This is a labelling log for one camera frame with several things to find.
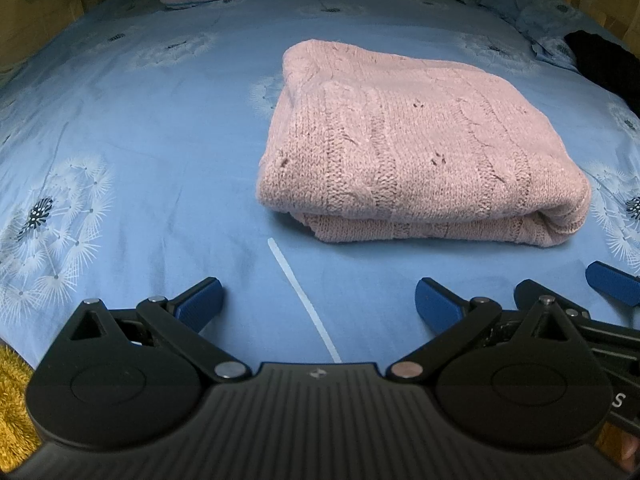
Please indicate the blue dandelion bed sheet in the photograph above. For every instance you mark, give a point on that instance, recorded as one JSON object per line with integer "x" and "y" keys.
{"x": 150, "y": 135}

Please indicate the blue pillow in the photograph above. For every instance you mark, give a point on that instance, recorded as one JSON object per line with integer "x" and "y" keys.
{"x": 535, "y": 15}

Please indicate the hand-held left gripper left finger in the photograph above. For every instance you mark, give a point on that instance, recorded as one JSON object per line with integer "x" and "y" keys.
{"x": 201, "y": 301}

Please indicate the white plastic strip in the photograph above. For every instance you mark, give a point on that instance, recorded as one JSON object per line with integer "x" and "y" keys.
{"x": 302, "y": 297}

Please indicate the wooden bed frame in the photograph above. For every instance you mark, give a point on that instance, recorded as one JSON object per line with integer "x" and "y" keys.
{"x": 50, "y": 5}

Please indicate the yellow fuzzy cloth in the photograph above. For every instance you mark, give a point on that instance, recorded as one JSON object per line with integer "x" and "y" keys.
{"x": 12, "y": 400}

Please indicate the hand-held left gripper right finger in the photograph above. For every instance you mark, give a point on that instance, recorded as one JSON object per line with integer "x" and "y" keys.
{"x": 439, "y": 305}

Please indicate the black cloth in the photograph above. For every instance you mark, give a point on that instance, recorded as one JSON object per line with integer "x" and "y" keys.
{"x": 605, "y": 62}

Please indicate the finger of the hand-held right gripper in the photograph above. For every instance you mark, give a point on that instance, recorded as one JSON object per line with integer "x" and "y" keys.
{"x": 580, "y": 317}
{"x": 612, "y": 280}

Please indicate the pink knitted cardigan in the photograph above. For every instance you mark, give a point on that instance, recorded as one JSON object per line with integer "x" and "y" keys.
{"x": 410, "y": 145}

